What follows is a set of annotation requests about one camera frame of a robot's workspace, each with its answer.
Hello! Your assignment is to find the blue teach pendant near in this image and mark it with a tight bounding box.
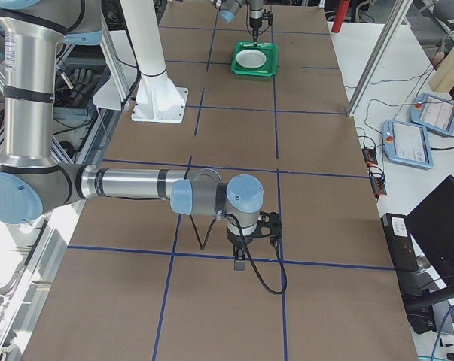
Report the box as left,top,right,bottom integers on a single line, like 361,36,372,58
382,120,434,169

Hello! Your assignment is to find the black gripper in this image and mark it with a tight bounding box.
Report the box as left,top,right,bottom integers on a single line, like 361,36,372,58
249,9,262,47
227,229,254,271

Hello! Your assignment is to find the brown paper table cover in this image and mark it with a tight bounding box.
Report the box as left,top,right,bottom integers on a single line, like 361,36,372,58
23,2,416,360

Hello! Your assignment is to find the red cylinder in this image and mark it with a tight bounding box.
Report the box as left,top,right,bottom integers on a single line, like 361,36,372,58
331,0,350,33

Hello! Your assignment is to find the black computer box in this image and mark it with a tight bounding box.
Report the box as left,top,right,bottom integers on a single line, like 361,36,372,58
381,213,419,272

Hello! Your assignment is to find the blue teach pendant far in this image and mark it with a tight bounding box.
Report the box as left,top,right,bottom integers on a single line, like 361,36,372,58
410,93,454,137

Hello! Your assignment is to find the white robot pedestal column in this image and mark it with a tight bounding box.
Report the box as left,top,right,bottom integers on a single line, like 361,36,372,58
121,0,170,121

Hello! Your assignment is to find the white curved sheet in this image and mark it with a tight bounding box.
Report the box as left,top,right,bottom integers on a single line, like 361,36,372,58
93,71,138,111

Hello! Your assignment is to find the aluminium frame post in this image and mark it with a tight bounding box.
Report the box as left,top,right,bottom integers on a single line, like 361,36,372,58
346,0,413,117

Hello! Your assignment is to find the green plastic tray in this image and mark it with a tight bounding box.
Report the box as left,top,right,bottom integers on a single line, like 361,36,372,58
230,41,278,77

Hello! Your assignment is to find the orange black usb hub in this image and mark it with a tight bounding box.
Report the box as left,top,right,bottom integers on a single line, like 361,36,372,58
361,147,378,167

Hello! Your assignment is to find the blue teach pendant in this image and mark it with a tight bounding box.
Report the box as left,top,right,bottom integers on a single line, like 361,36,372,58
410,93,454,137
382,120,434,169

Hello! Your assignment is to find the white round plate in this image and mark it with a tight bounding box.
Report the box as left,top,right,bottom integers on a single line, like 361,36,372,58
235,49,267,69

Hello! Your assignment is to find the clear plastic fork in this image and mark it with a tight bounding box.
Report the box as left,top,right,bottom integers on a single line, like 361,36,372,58
242,42,274,50

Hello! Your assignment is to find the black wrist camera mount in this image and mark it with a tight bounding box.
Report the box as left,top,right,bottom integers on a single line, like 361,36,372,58
255,211,282,246

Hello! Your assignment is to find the black monitor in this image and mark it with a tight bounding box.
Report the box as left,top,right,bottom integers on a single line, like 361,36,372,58
407,175,454,285

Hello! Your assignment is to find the white pedestal base plate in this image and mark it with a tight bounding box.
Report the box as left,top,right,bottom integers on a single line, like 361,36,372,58
131,87,189,123

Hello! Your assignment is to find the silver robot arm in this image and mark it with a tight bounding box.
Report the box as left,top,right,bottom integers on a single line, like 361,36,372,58
0,1,266,269
210,0,269,46

